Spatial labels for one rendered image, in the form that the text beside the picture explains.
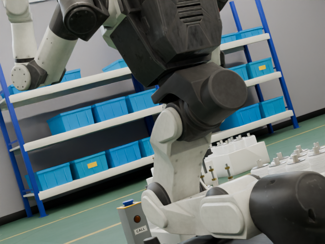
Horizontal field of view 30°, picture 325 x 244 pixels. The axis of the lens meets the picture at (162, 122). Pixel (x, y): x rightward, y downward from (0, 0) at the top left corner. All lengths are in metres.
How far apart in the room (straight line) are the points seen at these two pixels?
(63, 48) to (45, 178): 4.95
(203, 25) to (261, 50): 7.45
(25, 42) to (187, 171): 0.61
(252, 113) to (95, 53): 2.15
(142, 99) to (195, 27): 5.52
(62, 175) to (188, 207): 4.95
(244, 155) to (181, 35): 3.41
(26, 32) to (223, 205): 0.76
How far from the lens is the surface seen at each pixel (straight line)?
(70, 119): 6.77
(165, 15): 1.59
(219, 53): 1.97
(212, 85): 1.51
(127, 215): 2.12
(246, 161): 4.95
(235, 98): 1.53
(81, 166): 6.71
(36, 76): 1.76
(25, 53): 1.82
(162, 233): 2.22
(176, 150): 1.75
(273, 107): 8.09
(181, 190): 1.85
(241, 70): 7.91
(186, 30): 1.62
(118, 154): 6.89
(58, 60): 1.73
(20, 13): 1.79
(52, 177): 6.63
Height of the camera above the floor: 0.55
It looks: level
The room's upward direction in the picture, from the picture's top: 17 degrees counter-clockwise
